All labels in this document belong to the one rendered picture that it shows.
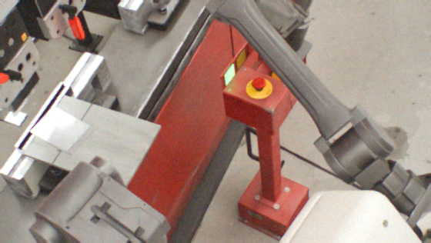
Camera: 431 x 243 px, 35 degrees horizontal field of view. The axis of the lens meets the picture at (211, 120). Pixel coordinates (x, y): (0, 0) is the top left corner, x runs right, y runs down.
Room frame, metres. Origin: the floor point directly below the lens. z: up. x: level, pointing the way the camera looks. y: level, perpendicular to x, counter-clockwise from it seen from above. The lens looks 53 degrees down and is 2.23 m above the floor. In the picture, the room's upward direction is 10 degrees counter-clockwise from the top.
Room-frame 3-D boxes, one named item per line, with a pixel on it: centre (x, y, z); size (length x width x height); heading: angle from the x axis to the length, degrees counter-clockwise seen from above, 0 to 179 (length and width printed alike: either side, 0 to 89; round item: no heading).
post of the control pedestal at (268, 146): (1.20, -0.17, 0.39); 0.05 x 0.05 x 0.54; 50
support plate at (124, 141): (0.92, 0.27, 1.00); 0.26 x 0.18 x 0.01; 58
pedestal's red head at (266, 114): (1.20, -0.17, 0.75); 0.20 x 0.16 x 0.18; 140
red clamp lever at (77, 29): (1.10, 0.26, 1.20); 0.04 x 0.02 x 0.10; 58
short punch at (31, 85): (1.00, 0.40, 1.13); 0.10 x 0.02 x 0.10; 148
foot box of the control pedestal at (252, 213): (1.18, -0.19, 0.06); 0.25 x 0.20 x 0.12; 50
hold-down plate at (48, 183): (1.00, 0.33, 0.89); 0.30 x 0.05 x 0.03; 148
